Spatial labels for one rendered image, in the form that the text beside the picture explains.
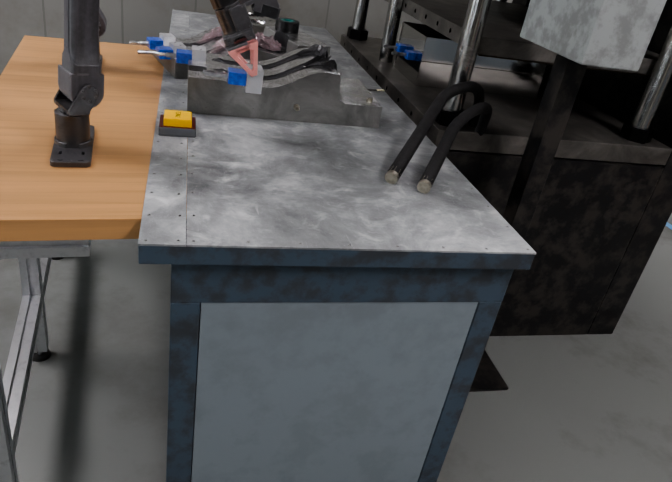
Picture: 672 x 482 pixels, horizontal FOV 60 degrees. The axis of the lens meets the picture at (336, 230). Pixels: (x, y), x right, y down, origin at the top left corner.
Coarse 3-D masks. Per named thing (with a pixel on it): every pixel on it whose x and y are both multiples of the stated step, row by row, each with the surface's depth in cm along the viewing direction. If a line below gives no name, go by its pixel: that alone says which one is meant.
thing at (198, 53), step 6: (192, 48) 152; (198, 48) 153; (204, 48) 154; (156, 54) 152; (162, 54) 153; (168, 54) 153; (174, 54) 153; (180, 54) 152; (186, 54) 152; (192, 54) 152; (198, 54) 152; (204, 54) 153; (180, 60) 153; (186, 60) 153; (198, 60) 153; (204, 60) 154
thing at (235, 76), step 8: (248, 64) 132; (208, 72) 128; (216, 72) 129; (224, 72) 130; (232, 72) 128; (240, 72) 129; (232, 80) 129; (240, 80) 129; (248, 80) 129; (256, 80) 130; (248, 88) 130; (256, 88) 130
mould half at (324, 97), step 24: (192, 72) 142; (264, 72) 156; (312, 72) 146; (336, 72) 148; (192, 96) 141; (216, 96) 142; (240, 96) 144; (264, 96) 145; (288, 96) 146; (312, 96) 148; (336, 96) 149; (360, 96) 158; (288, 120) 149; (312, 120) 151; (336, 120) 152; (360, 120) 154
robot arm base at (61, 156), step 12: (60, 120) 110; (72, 120) 110; (84, 120) 112; (60, 132) 112; (72, 132) 112; (84, 132) 113; (60, 144) 112; (72, 144) 113; (84, 144) 114; (60, 156) 109; (72, 156) 110; (84, 156) 111
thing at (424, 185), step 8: (448, 128) 142; (448, 136) 138; (440, 144) 135; (448, 144) 135; (440, 152) 131; (432, 160) 129; (440, 160) 129; (432, 168) 126; (440, 168) 129; (424, 176) 123; (432, 176) 123; (424, 184) 121; (432, 184) 123; (424, 192) 122
